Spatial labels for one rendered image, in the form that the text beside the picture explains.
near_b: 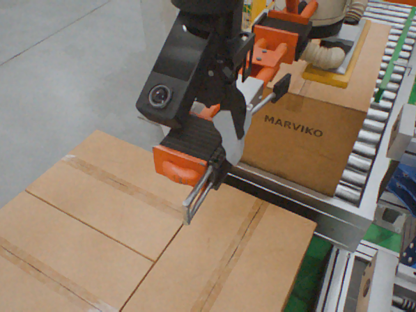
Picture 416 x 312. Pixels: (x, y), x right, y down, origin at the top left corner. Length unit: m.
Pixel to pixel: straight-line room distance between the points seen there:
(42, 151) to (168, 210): 1.35
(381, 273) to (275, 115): 0.64
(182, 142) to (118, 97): 2.34
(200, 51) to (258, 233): 0.96
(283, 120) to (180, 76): 0.88
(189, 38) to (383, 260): 0.54
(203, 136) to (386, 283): 0.42
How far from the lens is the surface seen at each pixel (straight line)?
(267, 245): 1.22
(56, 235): 1.32
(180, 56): 0.35
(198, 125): 0.47
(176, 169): 0.43
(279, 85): 0.57
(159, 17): 2.14
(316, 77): 0.86
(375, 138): 1.70
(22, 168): 2.42
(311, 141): 1.22
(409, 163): 1.07
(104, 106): 2.72
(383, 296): 0.70
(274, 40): 0.70
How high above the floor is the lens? 1.58
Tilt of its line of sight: 45 degrees down
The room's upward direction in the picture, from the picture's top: straight up
